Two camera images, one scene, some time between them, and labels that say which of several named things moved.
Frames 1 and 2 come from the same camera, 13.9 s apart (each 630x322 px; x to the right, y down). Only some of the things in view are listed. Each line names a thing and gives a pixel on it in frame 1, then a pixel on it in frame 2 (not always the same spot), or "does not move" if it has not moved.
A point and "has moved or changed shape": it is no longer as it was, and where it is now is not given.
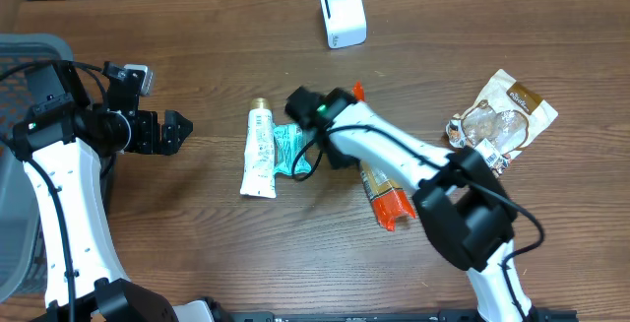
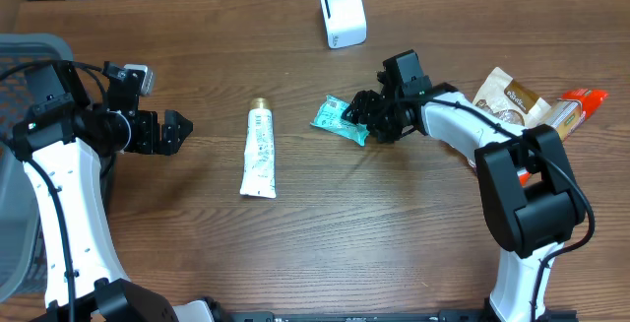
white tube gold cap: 259,169 does not move
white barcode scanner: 344,13 does not move
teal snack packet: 289,140 has moved or changed shape
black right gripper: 345,161 -> 366,112
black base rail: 385,316 does not move
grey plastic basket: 22,263 does not move
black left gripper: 153,142 does not move
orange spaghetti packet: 385,191 -> 574,106
